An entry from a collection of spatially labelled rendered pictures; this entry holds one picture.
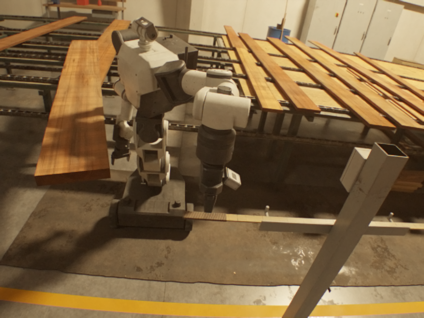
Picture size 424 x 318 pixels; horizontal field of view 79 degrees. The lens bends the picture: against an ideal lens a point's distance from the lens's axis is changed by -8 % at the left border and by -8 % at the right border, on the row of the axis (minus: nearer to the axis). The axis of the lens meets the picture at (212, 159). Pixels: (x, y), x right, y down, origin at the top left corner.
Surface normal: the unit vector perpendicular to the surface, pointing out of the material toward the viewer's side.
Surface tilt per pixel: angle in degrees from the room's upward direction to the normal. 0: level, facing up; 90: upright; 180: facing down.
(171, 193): 0
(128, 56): 52
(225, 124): 90
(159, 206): 0
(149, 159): 38
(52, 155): 0
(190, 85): 86
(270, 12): 89
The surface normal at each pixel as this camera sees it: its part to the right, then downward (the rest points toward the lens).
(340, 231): -0.99, -0.09
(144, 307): 0.12, -0.83
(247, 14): -0.20, 0.50
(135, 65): -0.44, -0.24
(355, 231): 0.04, 0.55
